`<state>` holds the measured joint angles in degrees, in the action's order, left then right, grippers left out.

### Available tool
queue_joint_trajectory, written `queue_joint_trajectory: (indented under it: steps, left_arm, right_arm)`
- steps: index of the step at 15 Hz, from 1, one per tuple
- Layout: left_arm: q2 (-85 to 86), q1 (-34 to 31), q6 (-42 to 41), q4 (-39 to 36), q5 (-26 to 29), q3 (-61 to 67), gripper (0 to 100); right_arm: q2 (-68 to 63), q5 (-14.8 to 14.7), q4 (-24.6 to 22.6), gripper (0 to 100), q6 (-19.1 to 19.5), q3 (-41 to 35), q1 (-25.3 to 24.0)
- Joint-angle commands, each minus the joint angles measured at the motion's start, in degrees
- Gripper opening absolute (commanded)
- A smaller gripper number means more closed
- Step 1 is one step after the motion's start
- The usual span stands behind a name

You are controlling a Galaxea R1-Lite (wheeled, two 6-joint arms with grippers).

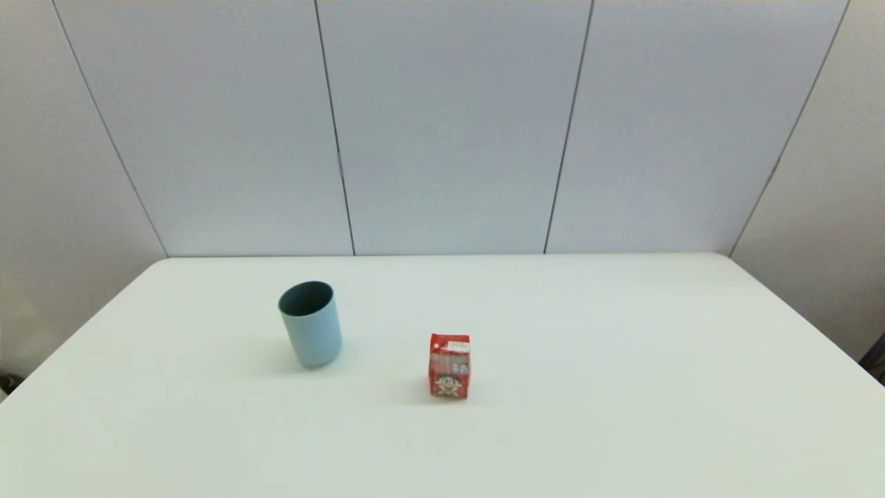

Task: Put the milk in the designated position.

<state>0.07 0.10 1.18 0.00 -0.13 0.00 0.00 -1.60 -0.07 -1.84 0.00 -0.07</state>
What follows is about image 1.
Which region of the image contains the red milk carton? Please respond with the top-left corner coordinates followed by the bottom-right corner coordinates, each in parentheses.
top-left (428, 333), bottom-right (472, 400)

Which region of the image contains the light blue cylindrical cup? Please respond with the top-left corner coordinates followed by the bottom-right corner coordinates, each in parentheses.
top-left (277, 280), bottom-right (343, 369)

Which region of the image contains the black equipment piece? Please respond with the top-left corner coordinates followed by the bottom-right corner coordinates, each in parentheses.
top-left (860, 332), bottom-right (885, 385)

